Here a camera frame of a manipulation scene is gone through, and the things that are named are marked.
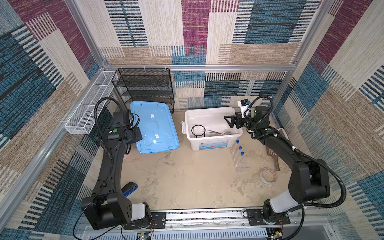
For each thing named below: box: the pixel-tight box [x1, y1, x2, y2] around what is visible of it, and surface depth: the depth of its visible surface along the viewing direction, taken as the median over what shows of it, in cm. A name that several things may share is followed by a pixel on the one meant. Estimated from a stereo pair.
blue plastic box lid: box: [130, 101, 180, 154], surface depth 93 cm
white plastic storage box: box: [181, 107, 243, 151], surface depth 98 cm
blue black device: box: [121, 181, 139, 198], surface depth 83 cm
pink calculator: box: [276, 127, 290, 141], surface depth 104 cm
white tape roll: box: [259, 167, 277, 185], surface depth 89 cm
